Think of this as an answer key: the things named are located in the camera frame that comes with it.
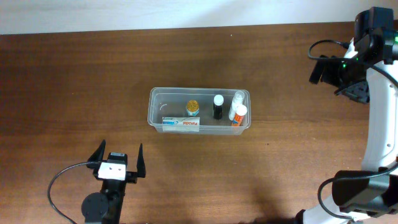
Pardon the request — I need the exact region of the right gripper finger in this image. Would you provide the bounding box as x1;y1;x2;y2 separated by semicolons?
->
309;61;323;84
335;80;370;103

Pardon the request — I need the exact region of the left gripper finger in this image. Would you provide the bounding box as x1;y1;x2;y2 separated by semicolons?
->
87;139;106;162
136;144;146;178

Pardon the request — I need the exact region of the white Panadol box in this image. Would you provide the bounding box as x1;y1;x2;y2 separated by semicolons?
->
162;117;200;133

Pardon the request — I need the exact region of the clear plastic container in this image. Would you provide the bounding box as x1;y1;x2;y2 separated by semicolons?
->
147;87;251;135

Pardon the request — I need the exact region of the white spray bottle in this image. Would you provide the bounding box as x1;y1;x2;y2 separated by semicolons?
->
228;90;245;121

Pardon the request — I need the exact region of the orange tube white cap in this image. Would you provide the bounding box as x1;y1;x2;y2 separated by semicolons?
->
231;105;248;126

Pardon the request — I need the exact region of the small gold-lid balm jar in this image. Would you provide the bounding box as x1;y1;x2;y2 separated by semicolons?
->
186;100;200;116

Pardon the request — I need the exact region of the dark bottle white cap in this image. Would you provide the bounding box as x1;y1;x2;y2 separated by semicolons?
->
213;95;224;119

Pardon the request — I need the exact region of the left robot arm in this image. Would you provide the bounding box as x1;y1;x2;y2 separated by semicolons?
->
81;141;146;224

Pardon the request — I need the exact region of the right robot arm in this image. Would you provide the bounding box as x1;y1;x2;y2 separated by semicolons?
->
293;7;397;223

